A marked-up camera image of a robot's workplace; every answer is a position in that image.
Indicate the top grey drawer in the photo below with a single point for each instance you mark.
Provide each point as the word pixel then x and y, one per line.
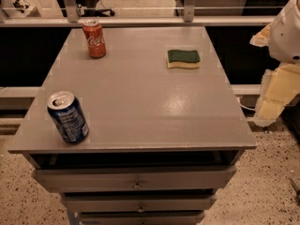
pixel 134 179

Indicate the grey drawer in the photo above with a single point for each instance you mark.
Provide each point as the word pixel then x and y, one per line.
pixel 139 203
pixel 134 179
pixel 146 218

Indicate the grey drawer cabinet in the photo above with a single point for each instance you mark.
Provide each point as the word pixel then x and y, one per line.
pixel 139 112

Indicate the middle grey drawer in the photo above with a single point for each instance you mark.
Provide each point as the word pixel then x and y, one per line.
pixel 139 203

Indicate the green and yellow sponge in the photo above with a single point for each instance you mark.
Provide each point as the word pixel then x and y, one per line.
pixel 188 59

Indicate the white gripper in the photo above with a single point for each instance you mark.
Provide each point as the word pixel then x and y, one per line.
pixel 287 37

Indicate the bottom grey drawer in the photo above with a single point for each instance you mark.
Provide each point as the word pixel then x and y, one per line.
pixel 146 218

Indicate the blue pepsi can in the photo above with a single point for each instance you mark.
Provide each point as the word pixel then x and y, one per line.
pixel 67 114

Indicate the red coca-cola can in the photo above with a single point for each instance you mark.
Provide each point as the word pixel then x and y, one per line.
pixel 95 39

